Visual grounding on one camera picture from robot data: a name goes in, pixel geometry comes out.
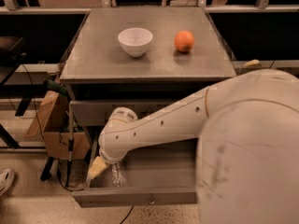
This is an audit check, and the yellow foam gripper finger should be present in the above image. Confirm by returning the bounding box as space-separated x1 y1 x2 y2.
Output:
88 156 109 179

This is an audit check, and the clear plastic water bottle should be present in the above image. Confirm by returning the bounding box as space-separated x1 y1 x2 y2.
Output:
111 161 126 187

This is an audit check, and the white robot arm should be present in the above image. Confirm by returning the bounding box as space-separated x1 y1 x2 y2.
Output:
88 69 299 224

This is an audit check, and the grey upper drawer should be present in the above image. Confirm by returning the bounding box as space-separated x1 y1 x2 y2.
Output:
70 99 175 127

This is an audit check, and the open grey middle drawer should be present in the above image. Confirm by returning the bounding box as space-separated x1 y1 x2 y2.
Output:
72 139 197 208

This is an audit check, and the grey drawer cabinet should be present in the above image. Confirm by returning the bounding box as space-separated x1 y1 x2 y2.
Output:
61 7 235 135

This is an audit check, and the cardboard box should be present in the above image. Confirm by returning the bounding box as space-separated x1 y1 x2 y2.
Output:
23 91 92 161

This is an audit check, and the white shoe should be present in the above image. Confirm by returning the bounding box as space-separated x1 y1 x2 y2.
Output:
0 169 15 196

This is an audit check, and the white ceramic bowl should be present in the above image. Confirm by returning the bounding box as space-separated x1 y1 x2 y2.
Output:
118 27 153 57

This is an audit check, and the orange fruit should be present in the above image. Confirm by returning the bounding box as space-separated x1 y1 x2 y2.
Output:
174 31 194 52

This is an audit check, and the yellow foam scrap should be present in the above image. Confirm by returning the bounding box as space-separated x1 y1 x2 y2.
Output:
243 59 260 67

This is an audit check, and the green handled grabber stick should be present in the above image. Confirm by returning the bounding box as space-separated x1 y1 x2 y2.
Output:
44 79 74 188

